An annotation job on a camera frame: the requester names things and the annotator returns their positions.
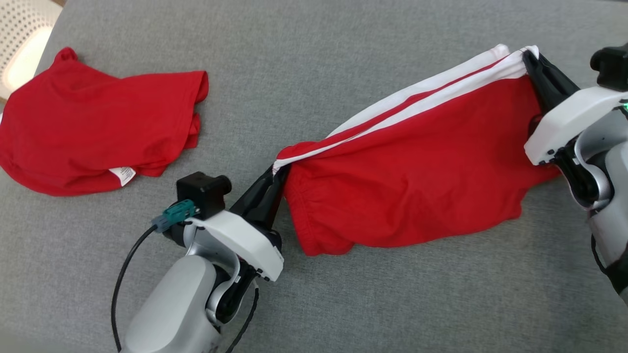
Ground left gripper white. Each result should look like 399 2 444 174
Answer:
184 166 290 282

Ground white perforated laundry basket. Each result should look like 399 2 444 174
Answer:
0 0 64 101

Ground black camera cable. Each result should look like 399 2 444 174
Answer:
112 225 160 353

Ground red basketball jersey number 23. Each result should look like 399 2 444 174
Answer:
0 47 210 198

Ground teal camera cable connector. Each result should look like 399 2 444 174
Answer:
151 199 199 233

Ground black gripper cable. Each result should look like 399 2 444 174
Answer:
226 282 260 353

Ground red basketball shorts white stripes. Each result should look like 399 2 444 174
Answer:
272 44 562 257

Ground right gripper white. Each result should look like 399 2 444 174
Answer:
523 49 628 166

